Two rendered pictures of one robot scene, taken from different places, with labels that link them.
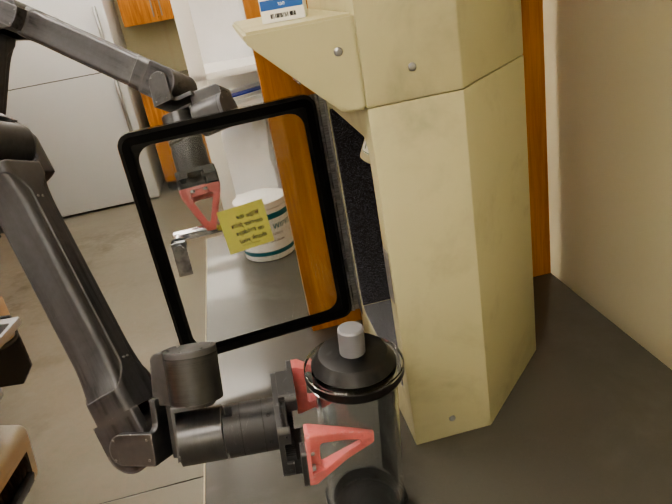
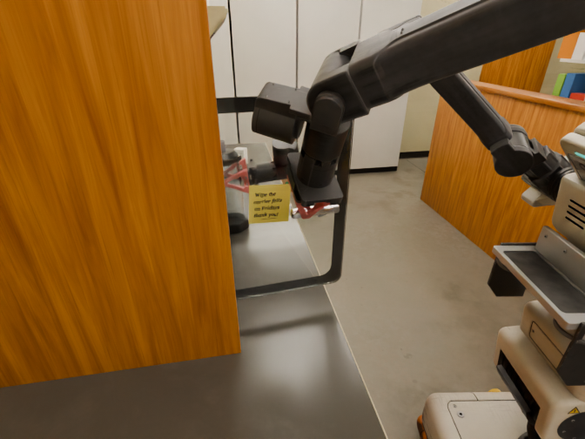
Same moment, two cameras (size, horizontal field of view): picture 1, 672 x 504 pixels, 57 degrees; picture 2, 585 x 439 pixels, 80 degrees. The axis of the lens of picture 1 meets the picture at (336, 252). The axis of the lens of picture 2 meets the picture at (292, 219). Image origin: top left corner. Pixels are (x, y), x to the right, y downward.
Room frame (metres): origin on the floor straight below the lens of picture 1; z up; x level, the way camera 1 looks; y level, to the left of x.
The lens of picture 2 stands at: (1.53, 0.14, 1.48)
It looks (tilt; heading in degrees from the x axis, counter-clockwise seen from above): 28 degrees down; 176
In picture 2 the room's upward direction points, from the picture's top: straight up
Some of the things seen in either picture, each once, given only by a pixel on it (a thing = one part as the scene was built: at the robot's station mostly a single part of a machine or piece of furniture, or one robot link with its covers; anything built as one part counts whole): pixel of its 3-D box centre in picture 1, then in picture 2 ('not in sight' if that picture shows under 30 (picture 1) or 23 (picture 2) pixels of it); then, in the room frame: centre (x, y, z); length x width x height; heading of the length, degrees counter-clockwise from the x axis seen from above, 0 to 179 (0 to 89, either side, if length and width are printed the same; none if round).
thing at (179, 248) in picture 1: (182, 258); not in sight; (0.92, 0.24, 1.18); 0.02 x 0.02 x 0.06; 12
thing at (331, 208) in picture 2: not in sight; (313, 206); (0.97, 0.22, 1.20); 0.10 x 0.05 x 0.03; 102
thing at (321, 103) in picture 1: (339, 210); not in sight; (0.98, -0.02, 1.19); 0.03 x 0.02 x 0.39; 7
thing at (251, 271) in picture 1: (246, 234); (271, 208); (0.95, 0.14, 1.19); 0.30 x 0.01 x 0.40; 102
